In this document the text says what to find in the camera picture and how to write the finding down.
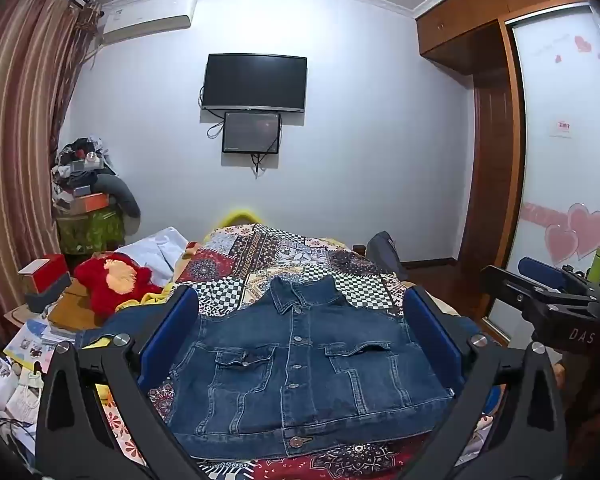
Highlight wooden overhead cabinet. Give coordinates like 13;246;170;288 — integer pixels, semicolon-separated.
414;0;600;76

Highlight patchwork patterned blanket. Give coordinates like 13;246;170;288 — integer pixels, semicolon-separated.
100;222;506;480

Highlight striped brown curtain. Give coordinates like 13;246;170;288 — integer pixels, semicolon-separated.
0;0;103;341

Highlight white air conditioner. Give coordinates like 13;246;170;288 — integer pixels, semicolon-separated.
100;0;198;46

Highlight wooden nightstand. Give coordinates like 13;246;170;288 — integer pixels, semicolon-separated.
4;304;48;328

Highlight person's right forearm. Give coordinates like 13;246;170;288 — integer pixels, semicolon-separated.
564;360;600;436

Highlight dark blue garment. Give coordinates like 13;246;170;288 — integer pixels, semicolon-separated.
367;231;409;281

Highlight black wall television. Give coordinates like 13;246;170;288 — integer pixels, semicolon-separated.
201;53;308;114

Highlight red plush toy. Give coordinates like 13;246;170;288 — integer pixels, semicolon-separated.
74;252;163;328

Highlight wooden room door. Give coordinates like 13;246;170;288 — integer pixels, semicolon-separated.
459;74;516;263

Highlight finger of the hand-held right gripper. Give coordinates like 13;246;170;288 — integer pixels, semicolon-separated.
480;264;598;311
518;257;590;292

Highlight red box with white lid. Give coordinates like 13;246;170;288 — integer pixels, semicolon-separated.
17;254;70;295

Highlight pile of papers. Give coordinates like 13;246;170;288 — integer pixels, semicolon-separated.
0;317;81;441

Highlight orange box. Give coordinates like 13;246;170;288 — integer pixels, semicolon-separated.
75;192;110;214

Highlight yellow blanket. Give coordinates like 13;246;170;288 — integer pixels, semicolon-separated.
94;282;176;406

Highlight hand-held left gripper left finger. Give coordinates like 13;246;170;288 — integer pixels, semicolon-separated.
34;286;216;480

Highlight pile of clutter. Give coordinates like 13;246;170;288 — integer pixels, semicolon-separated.
52;135;118;216

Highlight blue denim jacket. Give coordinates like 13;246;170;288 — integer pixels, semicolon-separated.
75;276;456;461

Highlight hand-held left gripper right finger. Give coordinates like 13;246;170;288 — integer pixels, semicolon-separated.
404;287;567;480

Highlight small black wall monitor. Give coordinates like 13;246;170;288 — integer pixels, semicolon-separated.
221;111;282;155

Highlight white cloth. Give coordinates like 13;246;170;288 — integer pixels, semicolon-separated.
117;226;193;286

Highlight dark grey box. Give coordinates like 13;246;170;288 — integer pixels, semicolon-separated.
25;275;73;313

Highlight yellow plush cushion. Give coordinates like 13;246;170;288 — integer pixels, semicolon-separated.
222;205;264;229

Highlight grey neck pillow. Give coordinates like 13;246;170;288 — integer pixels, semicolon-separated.
97;175;142;221

